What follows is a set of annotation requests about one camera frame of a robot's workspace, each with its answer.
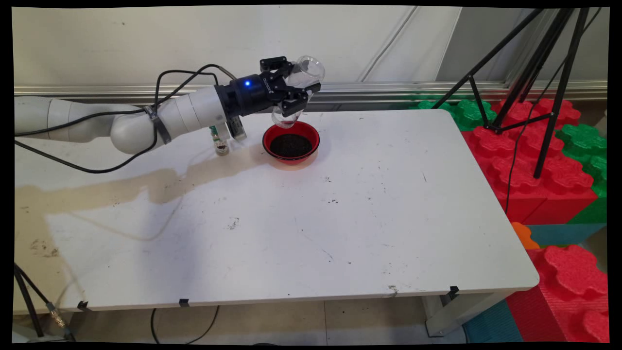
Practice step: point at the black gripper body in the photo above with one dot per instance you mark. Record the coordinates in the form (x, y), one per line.
(248, 95)

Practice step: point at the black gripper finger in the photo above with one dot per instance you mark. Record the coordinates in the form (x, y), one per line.
(272, 63)
(296, 104)

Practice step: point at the clear plastic jar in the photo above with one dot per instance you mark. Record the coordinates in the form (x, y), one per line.
(311, 70)

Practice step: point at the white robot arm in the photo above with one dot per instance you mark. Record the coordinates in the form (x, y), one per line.
(131, 133)

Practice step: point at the black seeds heap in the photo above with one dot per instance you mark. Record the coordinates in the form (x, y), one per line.
(291, 146)

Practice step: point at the red bowl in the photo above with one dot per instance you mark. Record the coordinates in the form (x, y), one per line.
(277, 155)

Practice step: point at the green capped spice bottle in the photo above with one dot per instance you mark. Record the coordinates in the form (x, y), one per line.
(222, 148)

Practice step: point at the green foam block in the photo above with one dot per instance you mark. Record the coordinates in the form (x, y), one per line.
(583, 141)
(469, 114)

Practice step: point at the large red foam block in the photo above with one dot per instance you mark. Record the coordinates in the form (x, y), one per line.
(534, 194)

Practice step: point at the white metal table leg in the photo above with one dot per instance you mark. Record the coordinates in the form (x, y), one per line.
(452, 316)

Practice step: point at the black tripod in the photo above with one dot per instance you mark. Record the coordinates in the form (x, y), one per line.
(559, 97)

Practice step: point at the orange foam piece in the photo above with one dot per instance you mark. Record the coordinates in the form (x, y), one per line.
(524, 236)

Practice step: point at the teal foam mat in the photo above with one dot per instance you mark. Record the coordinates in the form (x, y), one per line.
(495, 323)

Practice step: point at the teal foam block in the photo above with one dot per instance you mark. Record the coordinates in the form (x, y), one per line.
(563, 233)

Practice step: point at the aluminium rail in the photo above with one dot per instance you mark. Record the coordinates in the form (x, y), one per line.
(388, 92)

